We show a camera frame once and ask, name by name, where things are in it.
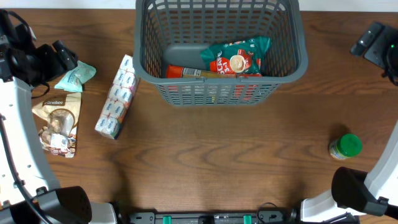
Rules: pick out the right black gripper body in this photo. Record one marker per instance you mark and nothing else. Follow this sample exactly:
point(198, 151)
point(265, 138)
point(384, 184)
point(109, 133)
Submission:
point(374, 43)

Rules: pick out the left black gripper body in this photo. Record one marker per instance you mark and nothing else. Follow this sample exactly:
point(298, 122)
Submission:
point(50, 58)

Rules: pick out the spaghetti pack with red ends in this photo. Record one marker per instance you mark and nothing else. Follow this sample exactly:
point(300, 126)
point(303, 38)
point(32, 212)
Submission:
point(183, 72)

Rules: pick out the green Nescafe coffee bag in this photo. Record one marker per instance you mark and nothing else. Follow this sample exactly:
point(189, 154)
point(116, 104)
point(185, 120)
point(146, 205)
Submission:
point(241, 57)

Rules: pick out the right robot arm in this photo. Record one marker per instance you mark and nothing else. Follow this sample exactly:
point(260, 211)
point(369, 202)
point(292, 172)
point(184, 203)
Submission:
point(353, 192)

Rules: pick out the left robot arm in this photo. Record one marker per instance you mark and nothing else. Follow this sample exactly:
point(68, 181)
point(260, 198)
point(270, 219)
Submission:
point(30, 191)

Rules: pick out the white tissue pack bundle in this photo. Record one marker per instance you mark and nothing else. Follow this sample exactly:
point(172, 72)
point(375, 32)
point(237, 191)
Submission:
point(119, 98)

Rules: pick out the teal snack pouch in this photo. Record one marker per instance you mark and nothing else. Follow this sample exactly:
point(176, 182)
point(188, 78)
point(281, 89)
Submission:
point(73, 80)

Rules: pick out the beige nuts bag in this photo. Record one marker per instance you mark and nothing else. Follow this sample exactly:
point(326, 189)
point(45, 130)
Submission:
point(61, 113)

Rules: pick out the grey plastic basket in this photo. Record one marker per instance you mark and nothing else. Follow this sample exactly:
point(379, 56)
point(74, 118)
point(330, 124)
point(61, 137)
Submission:
point(175, 32)

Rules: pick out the green lid jar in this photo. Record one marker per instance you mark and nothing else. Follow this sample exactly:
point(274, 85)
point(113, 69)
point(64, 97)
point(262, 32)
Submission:
point(346, 147)

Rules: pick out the black rail at table edge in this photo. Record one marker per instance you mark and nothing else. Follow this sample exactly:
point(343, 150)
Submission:
point(266, 214)

